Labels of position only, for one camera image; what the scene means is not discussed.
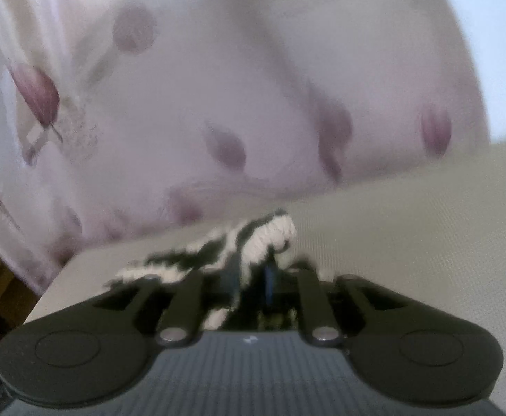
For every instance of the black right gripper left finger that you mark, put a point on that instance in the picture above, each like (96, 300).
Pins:
(96, 349)

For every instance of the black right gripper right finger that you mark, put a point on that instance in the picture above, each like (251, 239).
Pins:
(402, 348)

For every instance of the black white striped knit sweater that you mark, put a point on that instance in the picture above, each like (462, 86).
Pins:
(241, 258)

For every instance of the beige woven mattress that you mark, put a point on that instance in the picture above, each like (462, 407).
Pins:
(437, 234)

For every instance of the pink floral curtain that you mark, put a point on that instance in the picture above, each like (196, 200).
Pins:
(120, 118)

